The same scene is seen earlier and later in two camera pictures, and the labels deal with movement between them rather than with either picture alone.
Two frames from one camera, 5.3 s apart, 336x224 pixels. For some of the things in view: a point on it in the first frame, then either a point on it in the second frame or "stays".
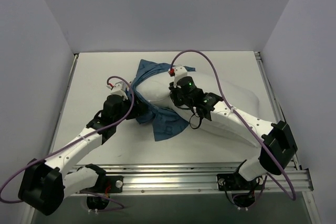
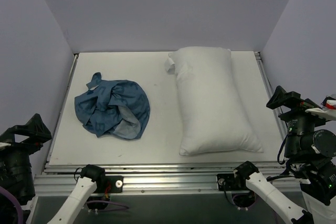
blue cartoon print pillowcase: [164, 124] to [118, 108]
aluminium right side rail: [276, 109] stays
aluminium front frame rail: [201, 179] stays
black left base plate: [107, 184] stays
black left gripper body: [134, 109] to [20, 148]
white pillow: [156, 89] to [214, 117]
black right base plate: [233, 182] stays
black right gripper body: [174, 96] to [295, 113]
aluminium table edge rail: [68, 84] stays
